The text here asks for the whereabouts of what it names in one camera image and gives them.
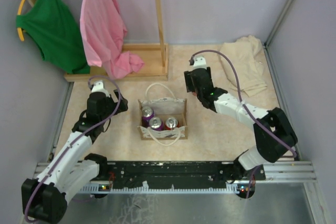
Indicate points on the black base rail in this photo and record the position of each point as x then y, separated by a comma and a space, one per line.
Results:
178, 175

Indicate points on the canvas bag with white handles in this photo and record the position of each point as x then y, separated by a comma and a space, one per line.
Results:
163, 120

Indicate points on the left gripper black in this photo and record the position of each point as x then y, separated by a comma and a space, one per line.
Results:
122, 106

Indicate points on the purple can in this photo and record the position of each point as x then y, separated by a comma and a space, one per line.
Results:
147, 113
155, 123

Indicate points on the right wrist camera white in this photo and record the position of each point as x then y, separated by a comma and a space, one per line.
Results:
198, 61

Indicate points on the beige folded cloth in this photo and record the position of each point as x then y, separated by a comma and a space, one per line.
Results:
242, 53

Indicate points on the purple can front left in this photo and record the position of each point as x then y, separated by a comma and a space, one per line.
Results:
155, 123

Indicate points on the wooden clothes rack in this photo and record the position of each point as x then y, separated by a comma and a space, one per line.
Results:
155, 56

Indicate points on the purple can back left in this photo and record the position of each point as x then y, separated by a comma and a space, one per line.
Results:
147, 113

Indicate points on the green tank top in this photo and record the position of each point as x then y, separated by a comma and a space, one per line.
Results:
53, 28

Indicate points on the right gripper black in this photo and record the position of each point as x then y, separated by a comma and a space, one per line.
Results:
189, 82

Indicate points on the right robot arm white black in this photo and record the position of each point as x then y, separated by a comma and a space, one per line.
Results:
274, 135

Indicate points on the pink t-shirt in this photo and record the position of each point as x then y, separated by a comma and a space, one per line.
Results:
103, 31

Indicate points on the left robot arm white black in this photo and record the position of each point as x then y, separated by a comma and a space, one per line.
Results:
47, 197

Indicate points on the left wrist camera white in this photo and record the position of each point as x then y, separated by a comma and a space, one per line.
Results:
98, 86

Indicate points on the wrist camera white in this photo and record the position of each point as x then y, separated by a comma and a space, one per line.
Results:
198, 61
98, 86

